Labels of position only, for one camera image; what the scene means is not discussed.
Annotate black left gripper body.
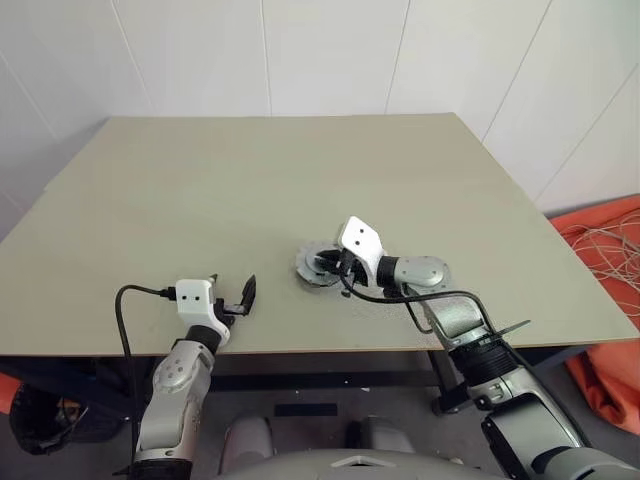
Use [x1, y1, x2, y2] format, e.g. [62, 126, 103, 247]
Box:
[215, 296, 251, 329]

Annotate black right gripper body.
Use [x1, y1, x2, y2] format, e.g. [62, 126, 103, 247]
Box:
[327, 251, 372, 297]

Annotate silver toothed motor lid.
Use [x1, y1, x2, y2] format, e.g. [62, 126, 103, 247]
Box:
[292, 239, 346, 290]

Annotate black tape strip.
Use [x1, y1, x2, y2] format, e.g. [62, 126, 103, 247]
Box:
[273, 403, 338, 419]

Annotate grey rounded robot leg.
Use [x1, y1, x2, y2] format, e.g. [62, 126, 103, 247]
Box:
[218, 416, 275, 476]
[346, 416, 402, 451]

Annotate black zip tie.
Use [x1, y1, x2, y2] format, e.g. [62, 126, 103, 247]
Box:
[478, 319, 532, 347]

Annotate grey robot torso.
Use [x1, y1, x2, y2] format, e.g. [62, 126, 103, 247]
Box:
[269, 446, 484, 480]

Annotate black bag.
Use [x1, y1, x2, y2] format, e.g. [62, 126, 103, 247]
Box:
[8, 383, 94, 456]

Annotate small orange cloth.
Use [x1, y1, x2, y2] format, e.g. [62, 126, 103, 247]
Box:
[0, 373, 24, 416]

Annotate large orange cloth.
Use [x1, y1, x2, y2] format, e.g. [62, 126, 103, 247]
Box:
[549, 194, 640, 429]

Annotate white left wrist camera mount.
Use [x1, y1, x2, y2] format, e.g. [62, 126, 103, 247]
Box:
[174, 278, 232, 346]

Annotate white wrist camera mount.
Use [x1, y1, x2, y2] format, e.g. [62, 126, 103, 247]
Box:
[335, 215, 386, 290]
[174, 278, 232, 346]

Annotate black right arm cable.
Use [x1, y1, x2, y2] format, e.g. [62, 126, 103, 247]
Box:
[341, 257, 594, 449]

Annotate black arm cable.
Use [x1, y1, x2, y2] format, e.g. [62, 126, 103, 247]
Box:
[341, 257, 594, 449]
[114, 284, 177, 467]

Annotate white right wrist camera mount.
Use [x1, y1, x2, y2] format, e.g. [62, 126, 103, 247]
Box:
[335, 215, 386, 290]

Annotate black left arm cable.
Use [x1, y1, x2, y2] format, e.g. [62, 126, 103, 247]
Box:
[114, 284, 177, 467]

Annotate black table frame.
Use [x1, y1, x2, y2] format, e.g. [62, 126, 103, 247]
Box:
[0, 347, 601, 414]

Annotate tangled white cords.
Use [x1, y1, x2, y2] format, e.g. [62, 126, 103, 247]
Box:
[567, 209, 640, 316]

